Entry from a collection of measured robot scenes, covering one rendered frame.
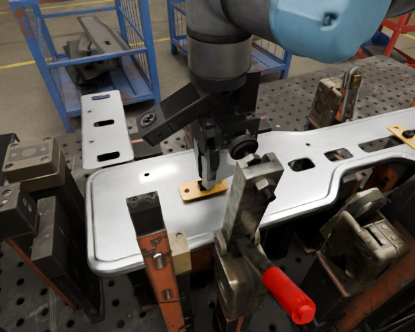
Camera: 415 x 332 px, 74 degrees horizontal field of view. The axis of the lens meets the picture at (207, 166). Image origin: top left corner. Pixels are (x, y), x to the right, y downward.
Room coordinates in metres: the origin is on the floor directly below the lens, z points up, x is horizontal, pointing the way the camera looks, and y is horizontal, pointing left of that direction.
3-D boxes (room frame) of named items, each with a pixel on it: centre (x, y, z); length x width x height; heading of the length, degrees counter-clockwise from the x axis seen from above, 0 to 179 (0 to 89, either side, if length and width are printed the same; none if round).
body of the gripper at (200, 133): (0.33, -0.02, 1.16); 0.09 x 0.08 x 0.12; 109
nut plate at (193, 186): (0.32, 0.01, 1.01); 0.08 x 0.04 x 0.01; 109
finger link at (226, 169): (0.31, -0.02, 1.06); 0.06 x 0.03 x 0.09; 109
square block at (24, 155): (0.36, 0.31, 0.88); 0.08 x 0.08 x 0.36; 19
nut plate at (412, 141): (0.47, -0.43, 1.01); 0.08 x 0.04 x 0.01; 18
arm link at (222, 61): (0.33, -0.01, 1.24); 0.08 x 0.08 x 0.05
